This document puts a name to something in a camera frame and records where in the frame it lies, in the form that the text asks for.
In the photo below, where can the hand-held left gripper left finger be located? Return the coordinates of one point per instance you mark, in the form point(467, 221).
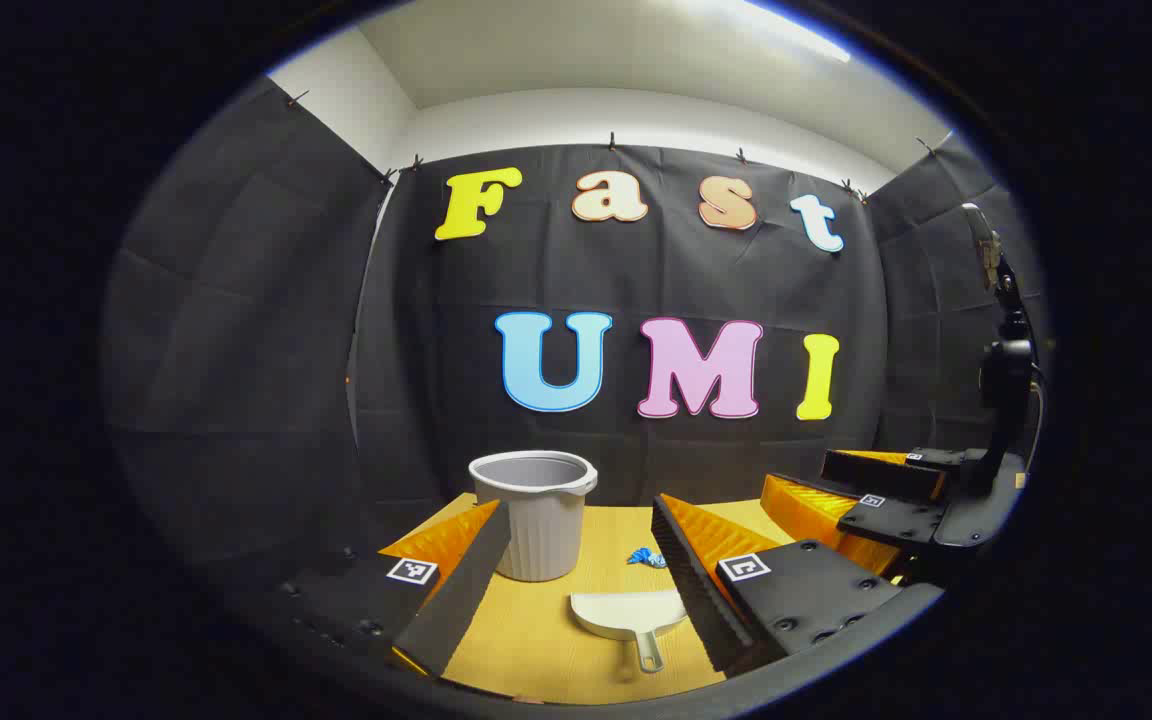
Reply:
point(461, 600)

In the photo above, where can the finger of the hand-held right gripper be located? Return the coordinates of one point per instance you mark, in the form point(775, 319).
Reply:
point(886, 518)
point(886, 472)

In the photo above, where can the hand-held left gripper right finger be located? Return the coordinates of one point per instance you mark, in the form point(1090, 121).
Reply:
point(686, 590)

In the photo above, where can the blue paper scrap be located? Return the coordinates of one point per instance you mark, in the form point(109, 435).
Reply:
point(644, 556)

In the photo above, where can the white plastic dustpan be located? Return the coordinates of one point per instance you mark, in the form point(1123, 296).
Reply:
point(626, 612)

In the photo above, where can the grey ribbed garbage bin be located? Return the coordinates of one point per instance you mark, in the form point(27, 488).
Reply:
point(546, 530)

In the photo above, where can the yellow wooden desktop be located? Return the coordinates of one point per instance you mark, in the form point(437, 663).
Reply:
point(556, 640)

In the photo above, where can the black backdrop cloth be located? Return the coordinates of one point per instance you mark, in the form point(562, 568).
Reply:
point(636, 280)

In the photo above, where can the row of black cloth clips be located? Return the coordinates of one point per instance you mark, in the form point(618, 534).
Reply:
point(612, 140)

